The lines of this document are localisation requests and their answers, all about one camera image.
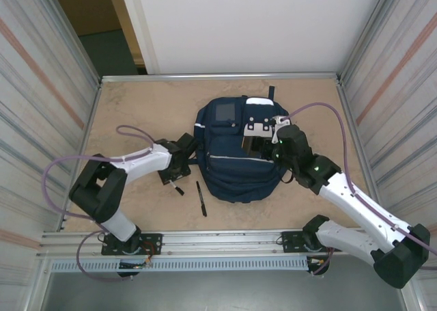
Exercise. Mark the aluminium table edge rail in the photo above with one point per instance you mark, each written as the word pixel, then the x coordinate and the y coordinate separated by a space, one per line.
pixel 307 76

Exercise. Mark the white door frame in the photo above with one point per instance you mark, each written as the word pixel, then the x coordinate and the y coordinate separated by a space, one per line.
pixel 140 27

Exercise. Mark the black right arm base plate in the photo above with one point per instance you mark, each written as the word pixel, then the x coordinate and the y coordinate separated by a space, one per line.
pixel 290 242

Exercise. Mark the navy blue backpack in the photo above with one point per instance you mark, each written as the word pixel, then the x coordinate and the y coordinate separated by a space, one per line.
pixel 239 181

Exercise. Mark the aluminium table side rail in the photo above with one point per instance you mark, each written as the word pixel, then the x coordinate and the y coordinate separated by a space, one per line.
pixel 91 119
pixel 351 119

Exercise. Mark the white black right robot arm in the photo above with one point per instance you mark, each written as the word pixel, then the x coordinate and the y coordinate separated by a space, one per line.
pixel 355 205

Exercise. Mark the white barrel black marker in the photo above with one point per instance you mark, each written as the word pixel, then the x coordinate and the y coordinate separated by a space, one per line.
pixel 178 189

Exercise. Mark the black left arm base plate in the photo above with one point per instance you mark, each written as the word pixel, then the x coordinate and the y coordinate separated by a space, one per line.
pixel 152 242

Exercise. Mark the long aluminium mounting rail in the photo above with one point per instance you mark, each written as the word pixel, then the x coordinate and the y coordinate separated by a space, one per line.
pixel 222 237

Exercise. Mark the slim black pen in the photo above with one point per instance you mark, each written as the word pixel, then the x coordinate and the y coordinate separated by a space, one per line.
pixel 201 198

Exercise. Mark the corrugated metal enclosure panel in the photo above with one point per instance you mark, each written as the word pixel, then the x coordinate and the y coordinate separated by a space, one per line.
pixel 34 119
pixel 403 119

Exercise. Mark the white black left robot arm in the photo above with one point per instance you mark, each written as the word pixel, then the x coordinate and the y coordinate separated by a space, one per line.
pixel 147 160

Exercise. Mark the grey metal sheet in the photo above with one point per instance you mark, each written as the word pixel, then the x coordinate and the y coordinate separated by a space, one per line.
pixel 222 290

